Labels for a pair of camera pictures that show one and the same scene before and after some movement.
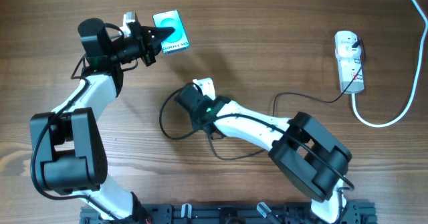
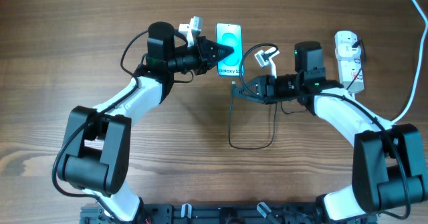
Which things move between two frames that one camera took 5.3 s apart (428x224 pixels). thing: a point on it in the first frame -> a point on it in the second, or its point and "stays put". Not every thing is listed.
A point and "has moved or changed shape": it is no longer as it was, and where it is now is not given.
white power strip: [349, 56] stays put
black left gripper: [149, 40] -> [204, 47]
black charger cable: [358, 43] has moved or changed shape
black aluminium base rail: [241, 213] stays put
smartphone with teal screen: [177, 40] -> [231, 35]
